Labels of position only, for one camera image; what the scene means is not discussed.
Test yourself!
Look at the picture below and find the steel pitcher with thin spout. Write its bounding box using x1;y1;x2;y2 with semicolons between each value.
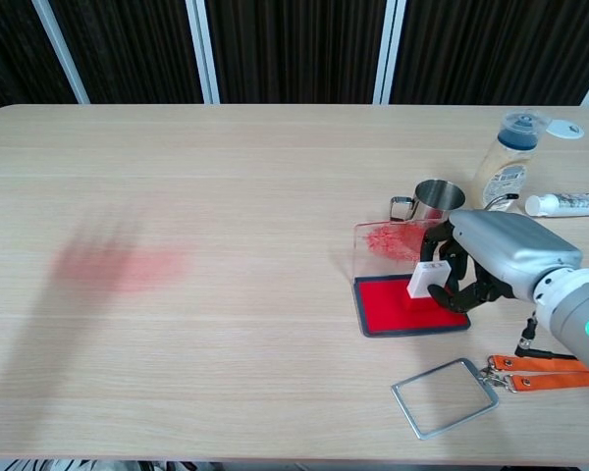
389;179;520;225

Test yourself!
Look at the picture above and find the orange lanyard with metal clasps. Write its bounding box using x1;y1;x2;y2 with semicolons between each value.
479;354;589;393

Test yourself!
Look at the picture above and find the white red stamp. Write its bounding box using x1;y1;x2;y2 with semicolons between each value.
402;261;452;311

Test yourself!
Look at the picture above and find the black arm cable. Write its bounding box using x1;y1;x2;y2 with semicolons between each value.
514;313;578;360

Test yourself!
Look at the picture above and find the metal rectangular badge frame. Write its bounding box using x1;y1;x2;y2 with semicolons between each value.
390;357;501;441

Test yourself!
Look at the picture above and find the right silver and black robot hand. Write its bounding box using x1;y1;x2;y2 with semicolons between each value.
419;209;584;315

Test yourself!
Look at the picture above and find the white printed tube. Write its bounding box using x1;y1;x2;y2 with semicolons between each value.
524;191;589;218

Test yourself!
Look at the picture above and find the black and white striped fabric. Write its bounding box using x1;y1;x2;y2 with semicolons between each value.
2;458;104;471

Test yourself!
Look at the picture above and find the white round lid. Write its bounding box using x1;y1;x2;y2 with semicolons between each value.
545;119;585;141

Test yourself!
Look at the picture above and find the beige sauce bottle blue cap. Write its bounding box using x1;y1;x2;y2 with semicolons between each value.
470;108;556;215

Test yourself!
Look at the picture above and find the red ink pad clear lid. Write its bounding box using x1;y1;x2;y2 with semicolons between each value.
351;219;472;339

